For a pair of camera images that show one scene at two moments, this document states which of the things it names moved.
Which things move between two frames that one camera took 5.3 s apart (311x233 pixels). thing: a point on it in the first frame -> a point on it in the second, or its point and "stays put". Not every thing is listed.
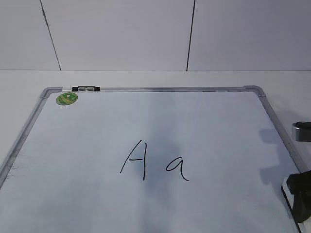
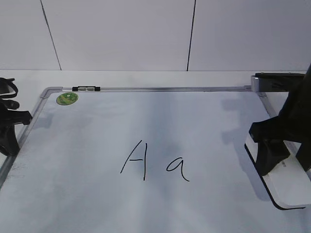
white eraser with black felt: [290, 197] -> [289, 185]
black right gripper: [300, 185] -> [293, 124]
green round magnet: [65, 98] stays put
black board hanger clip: [86, 88] stays put
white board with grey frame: [150, 159] stays put
